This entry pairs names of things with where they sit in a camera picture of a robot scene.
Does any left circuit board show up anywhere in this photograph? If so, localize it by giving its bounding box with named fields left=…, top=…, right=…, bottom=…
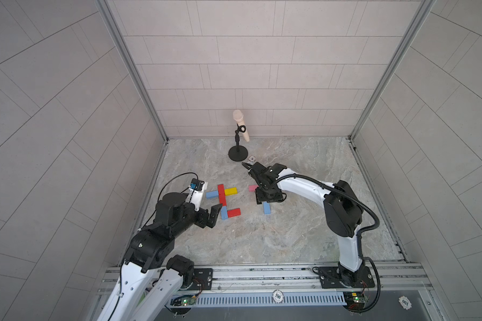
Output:
left=171, top=295, right=198, bottom=307

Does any circuit board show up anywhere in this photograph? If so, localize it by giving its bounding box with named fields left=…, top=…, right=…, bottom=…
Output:
left=171, top=295, right=198, bottom=307
left=343, top=292, right=368, bottom=311

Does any poker chip right corner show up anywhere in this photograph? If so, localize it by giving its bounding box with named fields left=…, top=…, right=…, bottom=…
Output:
left=398, top=296, right=412, bottom=310

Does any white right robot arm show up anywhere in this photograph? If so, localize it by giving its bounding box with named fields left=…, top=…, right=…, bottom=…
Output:
left=248, top=167, right=364, bottom=287

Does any black microphone stand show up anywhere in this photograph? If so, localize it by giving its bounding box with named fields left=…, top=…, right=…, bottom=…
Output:
left=228, top=125, right=248, bottom=162

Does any red stem block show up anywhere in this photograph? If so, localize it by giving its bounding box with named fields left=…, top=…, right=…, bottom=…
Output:
left=218, top=184, right=225, bottom=197

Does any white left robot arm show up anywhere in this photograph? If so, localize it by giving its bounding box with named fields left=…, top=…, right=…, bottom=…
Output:
left=98, top=191, right=223, bottom=320

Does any beige wooden microphone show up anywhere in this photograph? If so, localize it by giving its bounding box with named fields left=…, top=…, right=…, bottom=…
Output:
left=233, top=110, right=250, bottom=142

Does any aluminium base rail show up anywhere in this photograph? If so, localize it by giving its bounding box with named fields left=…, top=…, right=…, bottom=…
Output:
left=96, top=262, right=431, bottom=308

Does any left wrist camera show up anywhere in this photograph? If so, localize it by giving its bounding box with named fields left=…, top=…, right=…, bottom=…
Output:
left=186, top=179, right=208, bottom=211

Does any poker chip on rail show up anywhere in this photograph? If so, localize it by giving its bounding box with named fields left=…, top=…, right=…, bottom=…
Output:
left=272, top=290, right=284, bottom=304

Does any right circuit board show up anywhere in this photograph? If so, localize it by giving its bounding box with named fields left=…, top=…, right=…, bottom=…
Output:
left=343, top=292, right=368, bottom=311

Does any yellow block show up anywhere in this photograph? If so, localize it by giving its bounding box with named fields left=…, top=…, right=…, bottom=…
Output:
left=224, top=187, right=238, bottom=196

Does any black corrugated cable hose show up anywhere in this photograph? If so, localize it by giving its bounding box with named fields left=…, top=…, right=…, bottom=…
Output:
left=241, top=161, right=382, bottom=313

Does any light blue block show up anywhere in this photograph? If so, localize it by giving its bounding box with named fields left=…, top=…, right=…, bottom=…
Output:
left=206, top=191, right=219, bottom=199
left=262, top=202, right=271, bottom=215
left=220, top=206, right=228, bottom=220

